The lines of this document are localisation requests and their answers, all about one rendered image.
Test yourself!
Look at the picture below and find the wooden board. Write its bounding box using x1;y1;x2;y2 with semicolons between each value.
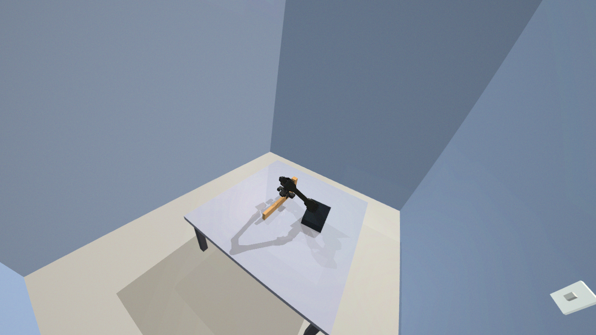
263;197;286;220

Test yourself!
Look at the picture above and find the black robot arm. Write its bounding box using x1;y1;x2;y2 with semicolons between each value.
279;176;319;213

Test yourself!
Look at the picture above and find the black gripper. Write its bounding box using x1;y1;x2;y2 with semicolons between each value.
277;186;295;199

